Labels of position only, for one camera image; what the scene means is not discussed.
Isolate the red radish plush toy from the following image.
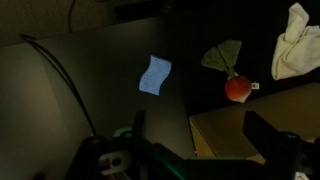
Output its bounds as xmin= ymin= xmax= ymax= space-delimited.
xmin=201 ymin=40 xmax=253 ymax=103

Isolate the white cloth towel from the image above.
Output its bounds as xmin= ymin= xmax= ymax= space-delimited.
xmin=271 ymin=3 xmax=320 ymax=80

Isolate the large cardboard box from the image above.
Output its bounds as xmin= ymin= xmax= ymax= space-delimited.
xmin=190 ymin=83 xmax=320 ymax=161

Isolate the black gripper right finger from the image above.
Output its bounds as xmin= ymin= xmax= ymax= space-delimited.
xmin=242 ymin=111 xmax=301 ymax=167

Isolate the blue sponge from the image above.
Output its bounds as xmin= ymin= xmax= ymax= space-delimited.
xmin=139 ymin=55 xmax=172 ymax=96

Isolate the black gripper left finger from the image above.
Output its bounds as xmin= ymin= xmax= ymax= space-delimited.
xmin=132 ymin=110 xmax=146 ymax=138

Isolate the black cable on table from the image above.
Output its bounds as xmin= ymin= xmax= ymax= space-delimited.
xmin=19 ymin=33 xmax=98 ymax=137

